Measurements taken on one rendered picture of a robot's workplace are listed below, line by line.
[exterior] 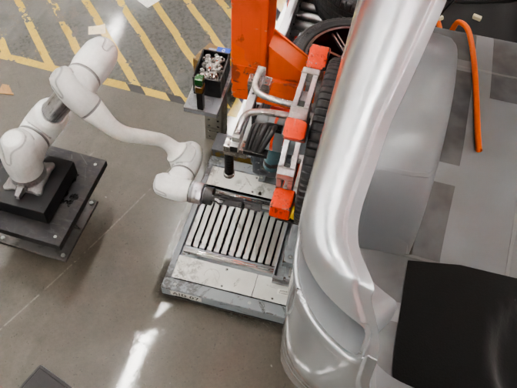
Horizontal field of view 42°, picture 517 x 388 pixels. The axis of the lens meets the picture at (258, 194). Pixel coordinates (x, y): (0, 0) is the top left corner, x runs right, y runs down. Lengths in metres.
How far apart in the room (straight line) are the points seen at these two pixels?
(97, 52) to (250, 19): 0.66
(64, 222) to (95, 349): 0.58
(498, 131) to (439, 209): 0.38
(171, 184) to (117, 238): 0.77
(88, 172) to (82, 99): 0.80
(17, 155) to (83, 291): 0.72
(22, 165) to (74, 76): 0.63
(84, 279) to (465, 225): 1.79
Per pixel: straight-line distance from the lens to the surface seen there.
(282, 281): 3.07
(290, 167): 2.35
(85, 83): 2.52
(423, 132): 2.13
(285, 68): 3.00
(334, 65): 2.45
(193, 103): 3.26
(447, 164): 2.43
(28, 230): 3.13
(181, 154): 2.74
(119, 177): 3.58
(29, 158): 3.00
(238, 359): 3.05
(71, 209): 3.14
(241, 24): 2.86
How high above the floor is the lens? 2.85
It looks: 55 degrees down
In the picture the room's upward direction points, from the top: 3 degrees clockwise
